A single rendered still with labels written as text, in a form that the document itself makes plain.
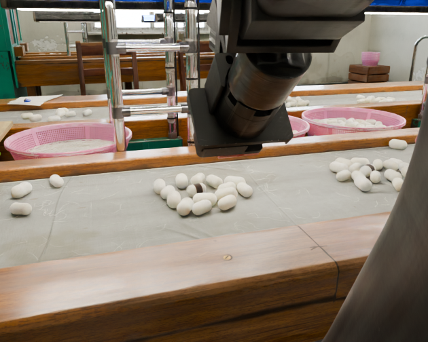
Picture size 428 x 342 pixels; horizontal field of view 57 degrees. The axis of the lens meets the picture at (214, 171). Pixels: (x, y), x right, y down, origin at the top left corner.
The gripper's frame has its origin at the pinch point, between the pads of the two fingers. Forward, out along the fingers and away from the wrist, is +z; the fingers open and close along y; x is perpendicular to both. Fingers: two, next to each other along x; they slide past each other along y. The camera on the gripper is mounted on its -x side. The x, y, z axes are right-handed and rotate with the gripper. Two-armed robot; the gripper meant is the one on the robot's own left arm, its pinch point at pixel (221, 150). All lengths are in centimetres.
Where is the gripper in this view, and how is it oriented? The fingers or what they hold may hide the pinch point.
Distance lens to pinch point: 48.8
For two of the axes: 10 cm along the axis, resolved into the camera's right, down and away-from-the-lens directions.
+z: -2.1, 3.7, 9.1
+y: -9.6, 0.9, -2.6
